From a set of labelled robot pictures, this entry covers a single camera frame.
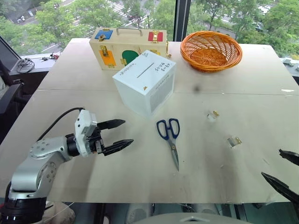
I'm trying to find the black office chair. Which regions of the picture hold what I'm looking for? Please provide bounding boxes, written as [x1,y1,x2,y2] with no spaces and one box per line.
[0,59,25,145]

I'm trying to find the dark window frame post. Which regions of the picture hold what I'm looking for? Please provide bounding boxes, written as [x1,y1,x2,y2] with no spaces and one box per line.
[173,0,192,42]

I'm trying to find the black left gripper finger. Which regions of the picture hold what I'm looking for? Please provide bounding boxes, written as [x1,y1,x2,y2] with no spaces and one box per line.
[102,139,135,157]
[96,119,127,131]

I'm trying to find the blue handled scissors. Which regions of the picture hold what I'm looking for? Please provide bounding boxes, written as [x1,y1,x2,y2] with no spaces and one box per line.
[156,118,181,172]

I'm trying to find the white slotted box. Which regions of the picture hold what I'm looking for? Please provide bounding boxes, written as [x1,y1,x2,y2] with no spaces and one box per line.
[112,49,177,118]

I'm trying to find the wooden lock box with latches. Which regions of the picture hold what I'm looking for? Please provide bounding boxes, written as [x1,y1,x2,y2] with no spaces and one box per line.
[89,27,172,71]

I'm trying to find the orange wicker basket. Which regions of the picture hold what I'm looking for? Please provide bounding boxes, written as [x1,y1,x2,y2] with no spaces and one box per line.
[180,30,243,73]

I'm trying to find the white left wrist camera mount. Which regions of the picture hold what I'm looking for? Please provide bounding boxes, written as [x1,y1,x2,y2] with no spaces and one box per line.
[74,109,98,157]

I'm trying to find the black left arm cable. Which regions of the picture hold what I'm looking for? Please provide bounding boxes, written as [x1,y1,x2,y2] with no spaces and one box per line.
[36,107,85,142]

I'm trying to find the grey wire bundle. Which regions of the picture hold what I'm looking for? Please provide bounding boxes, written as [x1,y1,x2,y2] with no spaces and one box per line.
[16,57,36,74]

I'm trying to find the white objects on sill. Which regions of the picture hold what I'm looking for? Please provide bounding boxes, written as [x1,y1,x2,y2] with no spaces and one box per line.
[282,56,299,71]

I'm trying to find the small keys bunch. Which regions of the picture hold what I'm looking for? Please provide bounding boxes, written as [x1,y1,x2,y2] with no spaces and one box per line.
[40,52,60,62]

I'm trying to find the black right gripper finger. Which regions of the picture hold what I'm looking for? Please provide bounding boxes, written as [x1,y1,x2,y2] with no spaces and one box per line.
[261,172,299,207]
[278,149,299,167]

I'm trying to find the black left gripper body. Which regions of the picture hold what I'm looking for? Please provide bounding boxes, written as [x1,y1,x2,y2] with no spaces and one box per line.
[85,127,106,156]

